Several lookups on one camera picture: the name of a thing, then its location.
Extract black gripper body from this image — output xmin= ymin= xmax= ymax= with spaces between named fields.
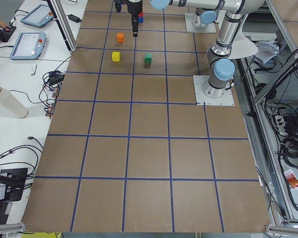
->
xmin=127 ymin=0 xmax=142 ymax=22

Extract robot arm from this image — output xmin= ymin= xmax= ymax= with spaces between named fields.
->
xmin=191 ymin=8 xmax=218 ymax=28
xmin=150 ymin=0 xmax=264 ymax=99

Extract orange wooden block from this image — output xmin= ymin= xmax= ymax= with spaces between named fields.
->
xmin=116 ymin=32 xmax=125 ymax=43

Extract green wooden block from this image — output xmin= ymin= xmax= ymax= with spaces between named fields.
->
xmin=144 ymin=53 xmax=152 ymax=64

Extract yellow wooden block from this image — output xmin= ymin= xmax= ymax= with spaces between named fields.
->
xmin=111 ymin=52 xmax=121 ymax=62

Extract black power adapter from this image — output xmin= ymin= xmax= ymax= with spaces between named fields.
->
xmin=68 ymin=14 xmax=81 ymax=23

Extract upper teach pendant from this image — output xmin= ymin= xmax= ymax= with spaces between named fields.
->
xmin=20 ymin=4 xmax=54 ymax=28

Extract teach pendant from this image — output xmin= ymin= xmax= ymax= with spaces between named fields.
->
xmin=20 ymin=4 xmax=54 ymax=28
xmin=9 ymin=32 xmax=46 ymax=60

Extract lower teach pendant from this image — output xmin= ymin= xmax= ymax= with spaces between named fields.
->
xmin=9 ymin=32 xmax=46 ymax=60

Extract white cardboard tube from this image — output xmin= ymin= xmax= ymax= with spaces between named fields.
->
xmin=0 ymin=84 xmax=29 ymax=119

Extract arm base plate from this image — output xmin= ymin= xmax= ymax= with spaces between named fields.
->
xmin=193 ymin=75 xmax=235 ymax=106
xmin=184 ymin=13 xmax=217 ymax=34

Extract aluminium frame post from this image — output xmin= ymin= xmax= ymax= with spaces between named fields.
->
xmin=47 ymin=0 xmax=77 ymax=52

